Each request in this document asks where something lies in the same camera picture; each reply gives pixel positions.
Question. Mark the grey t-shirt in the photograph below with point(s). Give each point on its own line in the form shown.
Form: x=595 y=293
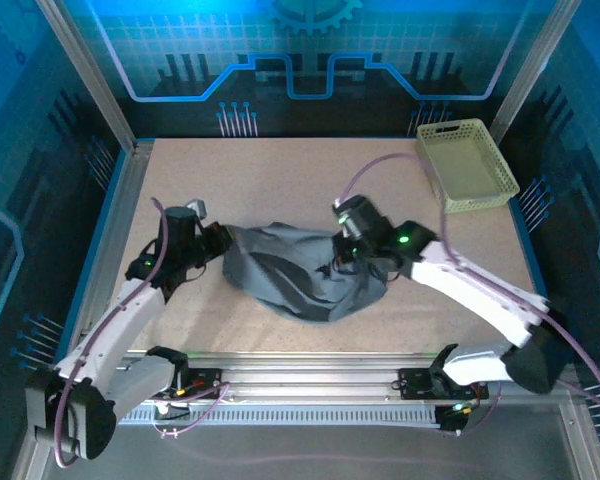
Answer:
x=290 y=280

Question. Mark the yellow-green plastic basket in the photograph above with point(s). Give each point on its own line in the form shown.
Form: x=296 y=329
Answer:
x=462 y=165

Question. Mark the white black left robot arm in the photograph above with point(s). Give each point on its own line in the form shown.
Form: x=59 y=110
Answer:
x=125 y=320

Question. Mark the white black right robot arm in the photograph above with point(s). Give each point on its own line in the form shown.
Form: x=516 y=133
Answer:
x=470 y=290

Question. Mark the black controller box with LEDs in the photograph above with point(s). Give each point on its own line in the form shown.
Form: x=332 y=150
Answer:
x=450 y=420

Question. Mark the aluminium side rail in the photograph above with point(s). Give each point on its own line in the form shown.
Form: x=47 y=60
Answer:
x=125 y=210

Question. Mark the wide aluminium frame rail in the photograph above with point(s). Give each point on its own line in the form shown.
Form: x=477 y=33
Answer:
x=305 y=375

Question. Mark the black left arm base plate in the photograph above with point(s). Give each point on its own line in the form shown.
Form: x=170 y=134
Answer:
x=205 y=380

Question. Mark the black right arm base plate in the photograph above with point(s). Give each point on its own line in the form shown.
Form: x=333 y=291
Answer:
x=412 y=385

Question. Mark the aluminium frame post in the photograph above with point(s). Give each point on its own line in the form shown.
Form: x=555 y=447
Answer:
x=525 y=70
x=95 y=85

